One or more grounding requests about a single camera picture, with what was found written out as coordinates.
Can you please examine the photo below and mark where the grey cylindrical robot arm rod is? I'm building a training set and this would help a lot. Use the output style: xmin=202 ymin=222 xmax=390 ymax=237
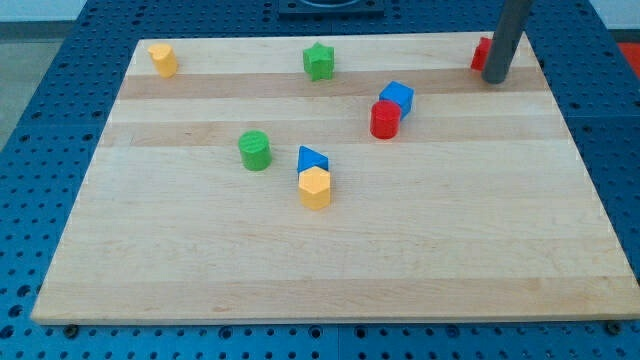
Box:
xmin=481 ymin=0 xmax=534 ymax=85

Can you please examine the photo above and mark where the green star block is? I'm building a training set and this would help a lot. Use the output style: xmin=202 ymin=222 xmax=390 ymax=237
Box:
xmin=302 ymin=42 xmax=335 ymax=81

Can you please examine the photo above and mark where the red star block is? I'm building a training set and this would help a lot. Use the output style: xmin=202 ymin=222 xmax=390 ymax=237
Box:
xmin=470 ymin=37 xmax=493 ymax=71

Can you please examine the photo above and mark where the yellow hexagon block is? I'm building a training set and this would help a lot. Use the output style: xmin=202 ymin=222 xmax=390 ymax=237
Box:
xmin=298 ymin=166 xmax=331 ymax=210

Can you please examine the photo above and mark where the blue triangle block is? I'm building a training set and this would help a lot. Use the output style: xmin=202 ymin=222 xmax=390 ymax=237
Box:
xmin=297 ymin=145 xmax=329 ymax=174

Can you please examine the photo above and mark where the wooden board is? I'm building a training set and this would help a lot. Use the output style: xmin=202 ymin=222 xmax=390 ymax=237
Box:
xmin=31 ymin=32 xmax=639 ymax=325

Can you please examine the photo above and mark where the green cylinder block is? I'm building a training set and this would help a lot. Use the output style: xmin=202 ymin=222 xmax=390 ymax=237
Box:
xmin=238 ymin=130 xmax=272 ymax=171

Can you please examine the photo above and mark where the red cylinder block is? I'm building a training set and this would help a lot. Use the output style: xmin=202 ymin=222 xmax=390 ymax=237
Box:
xmin=370 ymin=100 xmax=402 ymax=140

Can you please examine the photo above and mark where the blue cube block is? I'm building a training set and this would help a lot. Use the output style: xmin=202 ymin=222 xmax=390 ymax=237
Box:
xmin=379 ymin=81 xmax=415 ymax=121

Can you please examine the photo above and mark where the yellow heart block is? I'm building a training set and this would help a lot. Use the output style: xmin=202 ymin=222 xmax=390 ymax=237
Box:
xmin=147 ymin=43 xmax=178 ymax=78

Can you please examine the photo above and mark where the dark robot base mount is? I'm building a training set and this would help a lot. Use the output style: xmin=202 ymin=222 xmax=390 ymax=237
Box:
xmin=275 ymin=0 xmax=385 ymax=18

